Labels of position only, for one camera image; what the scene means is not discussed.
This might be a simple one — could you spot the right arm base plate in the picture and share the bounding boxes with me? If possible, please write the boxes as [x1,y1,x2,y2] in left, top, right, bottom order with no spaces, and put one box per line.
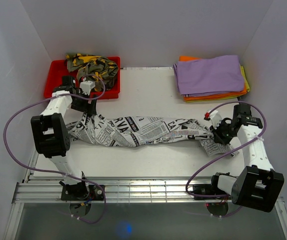
[192,184,230,200]

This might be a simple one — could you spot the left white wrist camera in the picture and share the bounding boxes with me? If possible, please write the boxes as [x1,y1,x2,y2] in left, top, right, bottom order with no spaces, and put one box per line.
[79,80,96,96]

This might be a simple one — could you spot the purple cable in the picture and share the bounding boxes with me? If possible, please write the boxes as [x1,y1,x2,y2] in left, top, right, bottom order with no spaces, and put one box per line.
[185,101,266,218]
[3,74,107,225]

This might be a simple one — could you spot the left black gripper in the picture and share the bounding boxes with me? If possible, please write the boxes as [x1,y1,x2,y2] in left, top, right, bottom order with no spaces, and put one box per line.
[71,90,97,115]

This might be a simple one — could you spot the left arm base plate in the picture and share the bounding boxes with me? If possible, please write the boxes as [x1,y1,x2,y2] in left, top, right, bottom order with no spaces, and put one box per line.
[60,183,104,202]

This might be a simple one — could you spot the camouflage trousers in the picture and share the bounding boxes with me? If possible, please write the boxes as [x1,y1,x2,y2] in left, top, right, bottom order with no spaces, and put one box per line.
[65,53,119,92]

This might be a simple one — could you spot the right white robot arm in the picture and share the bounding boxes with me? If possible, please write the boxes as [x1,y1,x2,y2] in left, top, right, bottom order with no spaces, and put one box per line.
[204,103,285,213]

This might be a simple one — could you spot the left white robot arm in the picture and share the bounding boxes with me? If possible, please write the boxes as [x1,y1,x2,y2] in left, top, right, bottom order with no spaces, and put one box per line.
[30,75,97,200]

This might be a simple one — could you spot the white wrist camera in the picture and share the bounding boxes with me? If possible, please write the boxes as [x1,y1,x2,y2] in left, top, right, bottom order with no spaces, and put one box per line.
[79,80,96,96]
[204,110,223,130]

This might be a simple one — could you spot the folded yellow trousers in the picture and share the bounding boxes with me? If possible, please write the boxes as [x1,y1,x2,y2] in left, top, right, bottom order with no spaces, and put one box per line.
[240,65,251,93]

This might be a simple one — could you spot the folded purple trousers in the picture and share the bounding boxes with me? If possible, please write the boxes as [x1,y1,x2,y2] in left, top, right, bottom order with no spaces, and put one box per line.
[172,54,246,97]

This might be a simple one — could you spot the aluminium mounting rail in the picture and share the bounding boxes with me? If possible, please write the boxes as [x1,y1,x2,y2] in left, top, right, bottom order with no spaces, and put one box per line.
[11,176,284,205]

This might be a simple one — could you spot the newspaper print trousers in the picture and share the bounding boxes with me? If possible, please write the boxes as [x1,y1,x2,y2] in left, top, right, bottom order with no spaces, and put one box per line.
[66,113,233,156]

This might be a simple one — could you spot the red plastic bin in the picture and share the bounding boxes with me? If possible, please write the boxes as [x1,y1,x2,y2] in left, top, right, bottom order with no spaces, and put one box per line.
[43,56,121,100]

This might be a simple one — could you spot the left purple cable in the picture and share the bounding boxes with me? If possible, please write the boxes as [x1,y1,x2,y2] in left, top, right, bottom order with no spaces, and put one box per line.
[3,74,107,225]

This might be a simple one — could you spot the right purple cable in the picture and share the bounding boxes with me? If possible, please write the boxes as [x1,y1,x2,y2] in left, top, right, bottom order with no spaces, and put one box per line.
[185,101,266,218]

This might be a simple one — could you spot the folded orange trousers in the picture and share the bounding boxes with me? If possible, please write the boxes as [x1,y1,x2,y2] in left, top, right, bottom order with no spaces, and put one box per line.
[178,55,249,103]

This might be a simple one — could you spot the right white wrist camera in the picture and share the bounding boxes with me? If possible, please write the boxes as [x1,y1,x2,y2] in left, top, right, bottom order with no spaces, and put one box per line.
[204,110,223,130]

